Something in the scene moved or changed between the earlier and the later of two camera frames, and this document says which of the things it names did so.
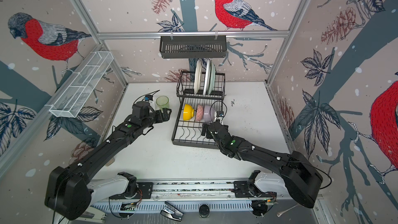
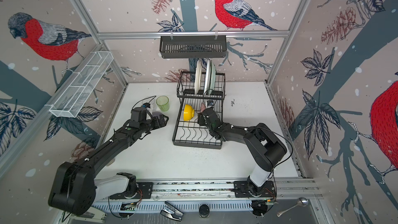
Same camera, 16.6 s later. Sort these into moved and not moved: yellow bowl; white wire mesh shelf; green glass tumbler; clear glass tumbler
Moved: clear glass tumbler
Not moved: white wire mesh shelf; yellow bowl; green glass tumbler
